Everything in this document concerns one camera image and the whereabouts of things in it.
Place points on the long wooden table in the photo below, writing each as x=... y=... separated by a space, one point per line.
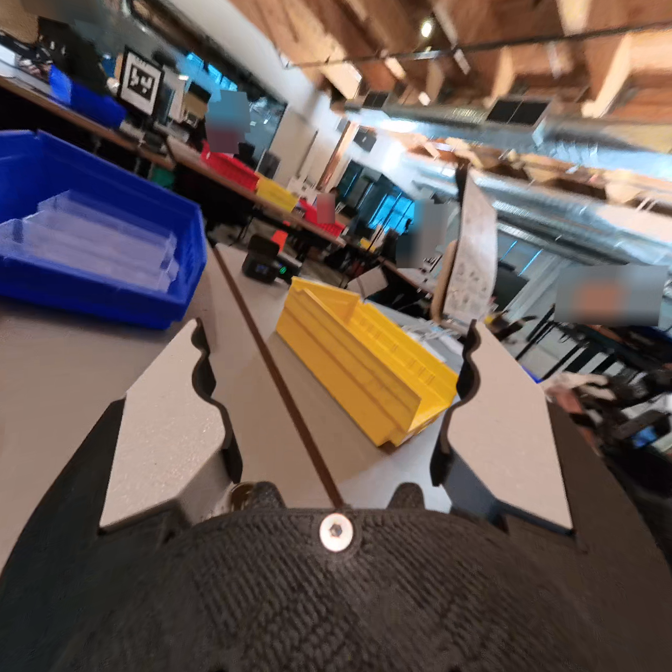
x=157 y=144

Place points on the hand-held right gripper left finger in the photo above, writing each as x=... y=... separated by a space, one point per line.
x=162 y=430

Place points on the black and white tag board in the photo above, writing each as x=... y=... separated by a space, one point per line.
x=139 y=81

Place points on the round ceiling light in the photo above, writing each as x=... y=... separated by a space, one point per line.
x=427 y=28

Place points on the large yellow plastic bin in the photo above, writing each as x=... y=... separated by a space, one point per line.
x=346 y=357

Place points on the red plastic bin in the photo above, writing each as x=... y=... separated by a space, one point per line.
x=231 y=167
x=323 y=223

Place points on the white instruction sheet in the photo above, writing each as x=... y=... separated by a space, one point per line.
x=475 y=252

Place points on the wooden sheet stand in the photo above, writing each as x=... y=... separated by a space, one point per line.
x=443 y=286

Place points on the small yellow plastic bin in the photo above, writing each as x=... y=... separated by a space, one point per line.
x=275 y=195

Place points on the clear plastic box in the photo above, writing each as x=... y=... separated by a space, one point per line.
x=110 y=207
x=105 y=270
x=78 y=233

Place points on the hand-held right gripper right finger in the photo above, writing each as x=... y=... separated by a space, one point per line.
x=506 y=425

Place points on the small black device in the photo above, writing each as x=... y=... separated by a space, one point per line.
x=265 y=262

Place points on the silver air duct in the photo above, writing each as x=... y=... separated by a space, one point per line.
x=551 y=220

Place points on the large blue plastic bin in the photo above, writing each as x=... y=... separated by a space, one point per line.
x=94 y=309

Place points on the small blue plastic bin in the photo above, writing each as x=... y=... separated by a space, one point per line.
x=89 y=99

